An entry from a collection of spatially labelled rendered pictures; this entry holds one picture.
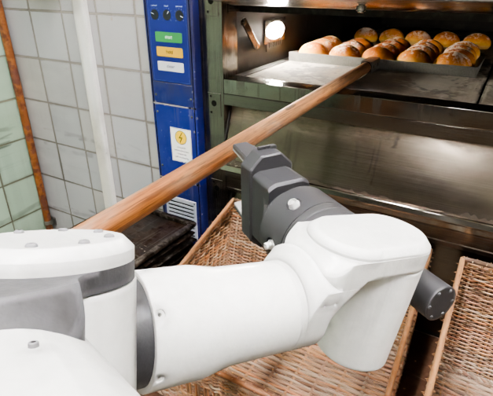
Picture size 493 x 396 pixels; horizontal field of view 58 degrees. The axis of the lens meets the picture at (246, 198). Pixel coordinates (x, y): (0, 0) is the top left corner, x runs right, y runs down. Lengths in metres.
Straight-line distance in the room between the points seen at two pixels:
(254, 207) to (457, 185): 0.67
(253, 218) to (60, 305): 0.36
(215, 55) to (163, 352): 1.03
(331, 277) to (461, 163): 0.81
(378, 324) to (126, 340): 0.22
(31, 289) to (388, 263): 0.24
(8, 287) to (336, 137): 1.01
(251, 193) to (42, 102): 1.37
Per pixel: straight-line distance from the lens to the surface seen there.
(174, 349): 0.26
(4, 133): 1.87
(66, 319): 0.17
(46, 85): 1.74
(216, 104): 1.25
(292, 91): 1.13
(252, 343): 0.29
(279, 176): 0.48
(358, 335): 0.38
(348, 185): 1.12
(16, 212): 1.96
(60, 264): 0.19
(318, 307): 0.31
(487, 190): 1.09
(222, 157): 0.63
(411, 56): 1.40
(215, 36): 1.21
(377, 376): 1.15
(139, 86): 1.41
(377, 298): 0.36
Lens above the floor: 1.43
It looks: 27 degrees down
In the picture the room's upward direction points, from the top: straight up
